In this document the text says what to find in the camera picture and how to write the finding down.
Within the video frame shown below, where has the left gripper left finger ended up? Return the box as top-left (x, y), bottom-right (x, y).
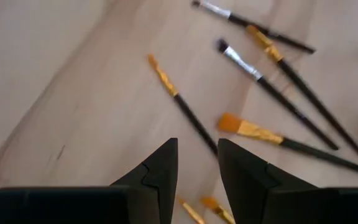
top-left (110, 138), bottom-right (179, 224)

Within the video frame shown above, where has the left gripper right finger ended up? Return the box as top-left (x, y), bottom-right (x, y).
top-left (218, 138), bottom-right (318, 224)

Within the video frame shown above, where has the orange-bristle paintbrush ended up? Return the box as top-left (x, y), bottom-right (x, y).
top-left (218, 112), bottom-right (358, 180)
top-left (201, 196), bottom-right (236, 224)

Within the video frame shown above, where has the long paintbrush gold ferrule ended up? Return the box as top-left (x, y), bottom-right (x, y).
top-left (147, 54), bottom-right (219, 156)

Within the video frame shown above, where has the black paintbrush silver ferrule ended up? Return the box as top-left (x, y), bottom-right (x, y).
top-left (216, 39), bottom-right (340, 151)
top-left (191, 0), bottom-right (316, 54)

